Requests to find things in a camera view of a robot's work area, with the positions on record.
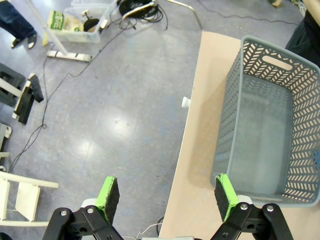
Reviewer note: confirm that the person in blue jeans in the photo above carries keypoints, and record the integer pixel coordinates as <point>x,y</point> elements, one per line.
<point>12,17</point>

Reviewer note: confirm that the grey plastic lattice basket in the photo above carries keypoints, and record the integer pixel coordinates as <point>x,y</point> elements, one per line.
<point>260,140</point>

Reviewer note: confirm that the white table edge knob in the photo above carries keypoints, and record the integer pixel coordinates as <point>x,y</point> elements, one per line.
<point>186,102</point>

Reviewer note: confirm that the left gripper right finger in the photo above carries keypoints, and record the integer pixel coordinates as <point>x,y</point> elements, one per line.
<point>226,197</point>

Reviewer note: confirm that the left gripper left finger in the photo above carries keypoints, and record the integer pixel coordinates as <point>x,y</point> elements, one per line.
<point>110,197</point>

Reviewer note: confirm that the person in black t-shirt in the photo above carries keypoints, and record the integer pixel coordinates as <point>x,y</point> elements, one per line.
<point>307,37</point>

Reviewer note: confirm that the white wooden frame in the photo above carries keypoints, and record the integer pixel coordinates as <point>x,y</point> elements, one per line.
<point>27,200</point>

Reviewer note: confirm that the person's right forearm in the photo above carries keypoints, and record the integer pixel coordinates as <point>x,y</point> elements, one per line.
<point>313,6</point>

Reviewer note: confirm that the green and white bag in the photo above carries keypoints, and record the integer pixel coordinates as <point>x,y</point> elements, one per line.
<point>56,21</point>

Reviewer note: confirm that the clear plastic storage box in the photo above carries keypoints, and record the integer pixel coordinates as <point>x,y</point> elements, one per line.
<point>100,3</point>
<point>75,37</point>

